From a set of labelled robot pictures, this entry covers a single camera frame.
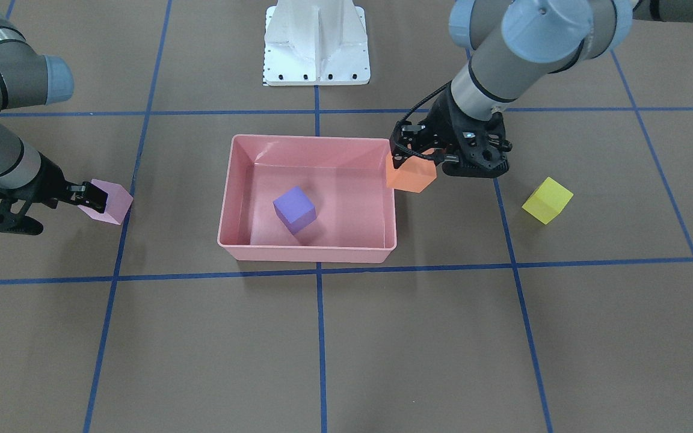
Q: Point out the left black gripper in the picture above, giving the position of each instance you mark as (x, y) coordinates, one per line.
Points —
(442, 122)

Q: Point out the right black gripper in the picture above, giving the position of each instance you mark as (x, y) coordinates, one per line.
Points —
(47, 181)

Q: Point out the pink foam block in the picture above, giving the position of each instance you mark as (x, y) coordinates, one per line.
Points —
(117, 205)

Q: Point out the orange foam block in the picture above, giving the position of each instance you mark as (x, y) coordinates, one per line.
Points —
(414, 175)

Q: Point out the purple foam block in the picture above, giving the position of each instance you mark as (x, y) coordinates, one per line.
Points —
(295, 210)

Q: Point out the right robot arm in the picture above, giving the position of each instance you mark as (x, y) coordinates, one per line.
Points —
(28, 177)

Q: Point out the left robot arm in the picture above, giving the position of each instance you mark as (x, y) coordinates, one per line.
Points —
(513, 44)

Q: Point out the pink plastic bin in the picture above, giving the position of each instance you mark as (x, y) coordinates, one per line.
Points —
(344, 178)

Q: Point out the yellow foam block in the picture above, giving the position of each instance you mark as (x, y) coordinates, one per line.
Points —
(547, 201)

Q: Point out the brown paper table cover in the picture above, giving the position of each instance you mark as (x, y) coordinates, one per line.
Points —
(482, 319)

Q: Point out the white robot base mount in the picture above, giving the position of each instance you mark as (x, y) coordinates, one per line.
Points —
(316, 43)

